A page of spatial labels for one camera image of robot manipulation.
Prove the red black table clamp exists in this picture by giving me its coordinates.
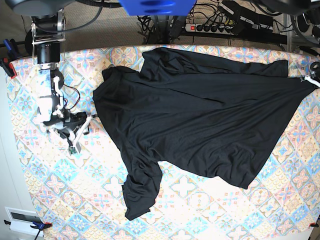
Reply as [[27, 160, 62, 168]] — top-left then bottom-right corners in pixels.
[[0, 58, 17, 79]]

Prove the patterned colourful tablecloth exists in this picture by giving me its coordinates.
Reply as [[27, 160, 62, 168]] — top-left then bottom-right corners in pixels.
[[6, 46, 320, 240]]

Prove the blue clamp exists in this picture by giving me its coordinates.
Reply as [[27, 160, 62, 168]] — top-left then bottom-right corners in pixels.
[[4, 220, 53, 237], [3, 38, 19, 55]]

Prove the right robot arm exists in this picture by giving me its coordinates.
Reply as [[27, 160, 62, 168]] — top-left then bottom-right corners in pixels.
[[5, 0, 87, 144]]

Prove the blue clamp bottom left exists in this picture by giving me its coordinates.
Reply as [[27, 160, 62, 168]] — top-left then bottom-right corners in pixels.
[[4, 220, 53, 237]]

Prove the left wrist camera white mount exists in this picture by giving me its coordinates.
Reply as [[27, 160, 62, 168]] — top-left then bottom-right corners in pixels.
[[300, 72, 320, 88]]

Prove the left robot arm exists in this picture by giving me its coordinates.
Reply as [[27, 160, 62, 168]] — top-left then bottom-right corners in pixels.
[[258, 0, 320, 48]]

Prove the blue clamp top left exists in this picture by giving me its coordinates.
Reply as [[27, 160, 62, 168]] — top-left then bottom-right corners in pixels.
[[3, 38, 19, 55]]

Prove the white box with dark window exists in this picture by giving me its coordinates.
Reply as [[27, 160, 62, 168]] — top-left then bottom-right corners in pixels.
[[3, 206, 42, 237]]

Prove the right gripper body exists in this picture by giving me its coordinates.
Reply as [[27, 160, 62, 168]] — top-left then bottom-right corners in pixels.
[[56, 112, 88, 140]]

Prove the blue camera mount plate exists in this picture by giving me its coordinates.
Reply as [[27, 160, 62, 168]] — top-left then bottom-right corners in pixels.
[[118, 0, 196, 16]]

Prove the orange clamp bottom right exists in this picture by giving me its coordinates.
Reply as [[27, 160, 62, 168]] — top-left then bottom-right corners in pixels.
[[309, 222, 320, 228]]

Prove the black t-shirt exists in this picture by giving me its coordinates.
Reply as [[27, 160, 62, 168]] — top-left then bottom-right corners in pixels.
[[93, 47, 317, 220]]

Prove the white power strip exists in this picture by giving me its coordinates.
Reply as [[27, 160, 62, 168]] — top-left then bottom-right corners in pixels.
[[184, 23, 233, 35]]

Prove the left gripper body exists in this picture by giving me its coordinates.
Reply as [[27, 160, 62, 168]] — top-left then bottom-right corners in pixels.
[[310, 61, 320, 78]]

